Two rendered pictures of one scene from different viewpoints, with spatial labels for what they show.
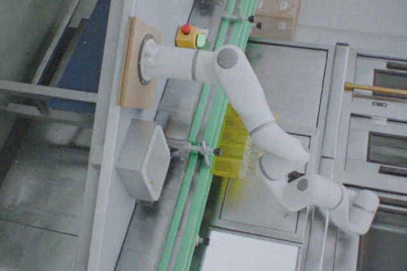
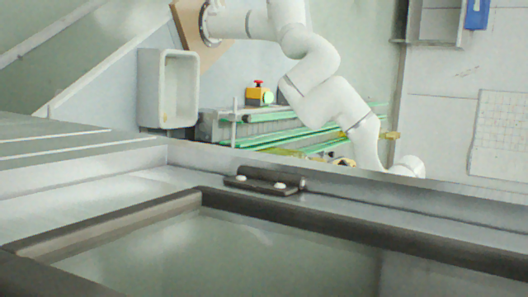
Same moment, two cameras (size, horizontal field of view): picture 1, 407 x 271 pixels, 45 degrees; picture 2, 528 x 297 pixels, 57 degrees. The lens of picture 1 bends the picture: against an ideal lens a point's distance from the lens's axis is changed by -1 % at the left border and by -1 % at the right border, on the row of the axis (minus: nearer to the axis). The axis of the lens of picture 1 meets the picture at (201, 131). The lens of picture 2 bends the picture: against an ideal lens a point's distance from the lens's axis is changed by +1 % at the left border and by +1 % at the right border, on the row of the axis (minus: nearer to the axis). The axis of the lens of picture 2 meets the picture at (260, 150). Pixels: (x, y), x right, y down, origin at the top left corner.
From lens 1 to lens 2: 1.44 m
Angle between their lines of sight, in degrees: 48
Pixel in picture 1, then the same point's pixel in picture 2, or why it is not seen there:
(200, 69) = (255, 12)
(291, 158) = (317, 44)
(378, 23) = not seen: outside the picture
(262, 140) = (291, 34)
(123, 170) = (144, 52)
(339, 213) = (365, 138)
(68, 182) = not seen: hidden behind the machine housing
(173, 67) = (232, 13)
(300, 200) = (318, 93)
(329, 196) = (354, 97)
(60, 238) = not seen: hidden behind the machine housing
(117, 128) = (159, 26)
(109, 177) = (127, 49)
